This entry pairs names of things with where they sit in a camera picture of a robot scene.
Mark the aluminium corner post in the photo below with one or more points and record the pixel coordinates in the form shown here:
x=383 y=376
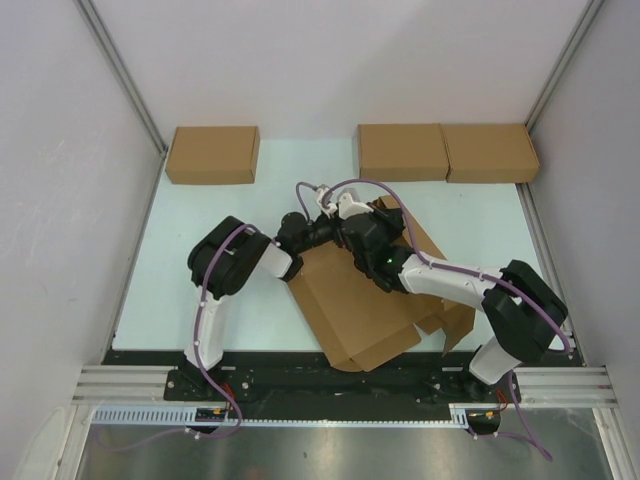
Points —
x=569 y=51
x=114 y=59

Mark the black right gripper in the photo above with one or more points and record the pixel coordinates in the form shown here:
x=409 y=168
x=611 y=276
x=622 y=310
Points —
x=391 y=218

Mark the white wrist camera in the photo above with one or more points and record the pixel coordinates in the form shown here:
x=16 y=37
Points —
x=349 y=204
x=324 y=202

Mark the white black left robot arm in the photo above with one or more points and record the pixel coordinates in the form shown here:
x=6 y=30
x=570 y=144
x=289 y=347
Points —
x=223 y=261

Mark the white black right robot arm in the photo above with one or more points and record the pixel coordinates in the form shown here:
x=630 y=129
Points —
x=525 y=314

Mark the white slotted cable duct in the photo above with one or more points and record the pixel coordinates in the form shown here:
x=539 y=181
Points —
x=192 y=417

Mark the cardboard box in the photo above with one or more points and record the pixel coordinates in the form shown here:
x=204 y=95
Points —
x=213 y=155
x=401 y=152
x=359 y=326
x=490 y=153

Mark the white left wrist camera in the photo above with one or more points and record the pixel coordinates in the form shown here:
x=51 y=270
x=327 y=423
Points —
x=324 y=202

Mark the aluminium corner post left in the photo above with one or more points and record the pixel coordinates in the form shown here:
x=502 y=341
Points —
x=114 y=59

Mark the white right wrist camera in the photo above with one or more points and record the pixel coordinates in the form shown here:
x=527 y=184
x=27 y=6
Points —
x=349 y=204

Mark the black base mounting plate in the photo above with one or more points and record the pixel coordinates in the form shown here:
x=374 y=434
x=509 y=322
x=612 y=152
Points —
x=351 y=407

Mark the aluminium corner post right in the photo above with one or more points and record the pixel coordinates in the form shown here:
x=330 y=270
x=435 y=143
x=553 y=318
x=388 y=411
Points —
x=569 y=51

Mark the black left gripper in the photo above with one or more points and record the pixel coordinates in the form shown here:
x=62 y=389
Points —
x=333 y=224

